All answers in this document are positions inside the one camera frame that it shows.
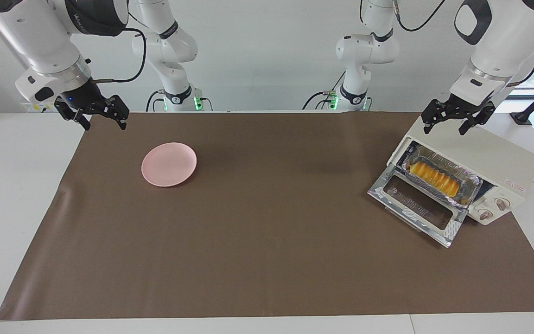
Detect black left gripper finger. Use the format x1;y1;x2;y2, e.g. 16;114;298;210
459;103;496;136
422;100;449;135

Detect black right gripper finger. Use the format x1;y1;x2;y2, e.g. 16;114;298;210
105;95;130;131
55;98;92;131

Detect golden ridged bread loaf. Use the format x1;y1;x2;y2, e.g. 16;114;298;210
408;160;461;199

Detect aluminium foil tray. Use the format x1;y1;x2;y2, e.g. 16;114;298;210
401;144;483;207

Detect white toaster oven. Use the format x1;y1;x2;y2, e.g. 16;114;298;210
387;114;534;226

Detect pink round plate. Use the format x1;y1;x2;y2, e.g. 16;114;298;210
141;142;198;187

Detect brown table mat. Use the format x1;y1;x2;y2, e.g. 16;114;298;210
0;111;534;321

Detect black right base cable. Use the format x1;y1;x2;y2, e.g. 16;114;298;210
145;90;166;112

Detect black base cable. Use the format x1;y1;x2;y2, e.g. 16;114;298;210
301;71;345;111
145;90;166;112

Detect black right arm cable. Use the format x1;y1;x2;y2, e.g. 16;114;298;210
92;28;148;84

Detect glass oven door metal frame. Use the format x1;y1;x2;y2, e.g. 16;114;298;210
368;165;469;249

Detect black left base cable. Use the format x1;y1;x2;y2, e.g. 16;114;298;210
301;71;345;111

